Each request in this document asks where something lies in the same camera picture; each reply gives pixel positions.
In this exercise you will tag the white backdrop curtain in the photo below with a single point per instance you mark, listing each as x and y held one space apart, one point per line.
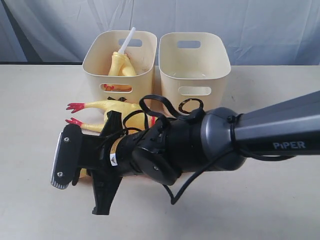
255 32

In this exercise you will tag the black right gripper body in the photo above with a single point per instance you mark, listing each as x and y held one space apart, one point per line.
162 152

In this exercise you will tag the severed rubber chicken head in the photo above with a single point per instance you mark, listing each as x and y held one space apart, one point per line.
120 62

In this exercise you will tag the cream bin marked O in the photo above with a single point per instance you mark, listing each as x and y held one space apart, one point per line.
193 65

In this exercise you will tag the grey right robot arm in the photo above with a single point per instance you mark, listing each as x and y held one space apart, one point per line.
271 134

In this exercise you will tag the cream bin marked X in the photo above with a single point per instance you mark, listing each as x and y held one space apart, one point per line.
141 52

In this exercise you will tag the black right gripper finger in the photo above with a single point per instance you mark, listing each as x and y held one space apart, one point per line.
105 185
113 127

